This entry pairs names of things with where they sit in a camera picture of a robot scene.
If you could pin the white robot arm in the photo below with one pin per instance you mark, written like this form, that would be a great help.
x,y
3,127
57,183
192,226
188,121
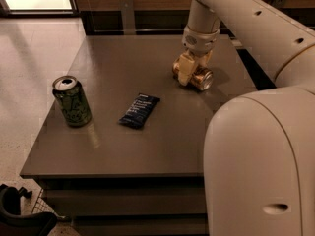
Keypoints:
x,y
259,165

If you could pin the grey drawer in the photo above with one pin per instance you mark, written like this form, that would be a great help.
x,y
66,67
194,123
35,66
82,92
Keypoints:
x,y
111,202
195,225

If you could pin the wire mesh basket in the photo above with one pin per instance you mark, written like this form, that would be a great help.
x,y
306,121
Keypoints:
x,y
41,205

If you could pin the upper grey drawer front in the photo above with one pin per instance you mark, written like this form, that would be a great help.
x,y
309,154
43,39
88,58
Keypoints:
x,y
111,202

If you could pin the black chair base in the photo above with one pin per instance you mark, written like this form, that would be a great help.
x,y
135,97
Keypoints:
x,y
13,223

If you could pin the green soda can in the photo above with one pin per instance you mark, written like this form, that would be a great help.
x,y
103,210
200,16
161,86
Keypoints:
x,y
69,94

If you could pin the orange soda can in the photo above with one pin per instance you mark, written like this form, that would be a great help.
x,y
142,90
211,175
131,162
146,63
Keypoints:
x,y
201,79

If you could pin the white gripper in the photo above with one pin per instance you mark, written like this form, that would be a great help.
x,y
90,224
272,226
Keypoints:
x,y
199,43

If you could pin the lower grey drawer front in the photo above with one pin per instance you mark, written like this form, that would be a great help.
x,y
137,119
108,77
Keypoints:
x,y
195,225

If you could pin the dark blue snack bar wrapper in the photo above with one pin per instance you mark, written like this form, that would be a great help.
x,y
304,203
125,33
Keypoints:
x,y
139,111

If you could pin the metal wall bracket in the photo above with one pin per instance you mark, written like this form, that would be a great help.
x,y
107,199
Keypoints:
x,y
128,17
278,3

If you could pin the left metal wall bracket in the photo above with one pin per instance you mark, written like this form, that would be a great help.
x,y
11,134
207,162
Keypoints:
x,y
128,17

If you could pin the right metal wall bracket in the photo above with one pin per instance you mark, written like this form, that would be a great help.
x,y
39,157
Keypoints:
x,y
278,3

